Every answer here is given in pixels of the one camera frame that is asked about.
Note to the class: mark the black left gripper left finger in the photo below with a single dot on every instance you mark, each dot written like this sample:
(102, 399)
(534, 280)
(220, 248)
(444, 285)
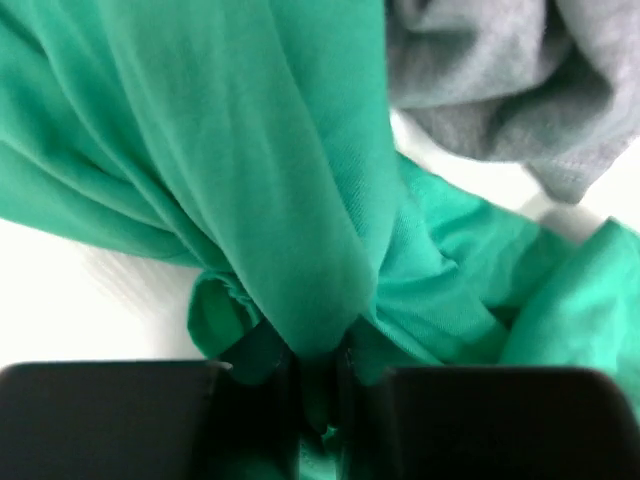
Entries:
(232, 417)

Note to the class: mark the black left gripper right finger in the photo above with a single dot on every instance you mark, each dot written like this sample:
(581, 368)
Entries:
(559, 414)

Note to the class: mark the green tank top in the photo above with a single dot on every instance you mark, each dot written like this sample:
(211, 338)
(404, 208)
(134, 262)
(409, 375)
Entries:
(253, 140)

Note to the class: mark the grey tank top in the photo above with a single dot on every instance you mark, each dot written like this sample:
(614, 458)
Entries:
(552, 85)

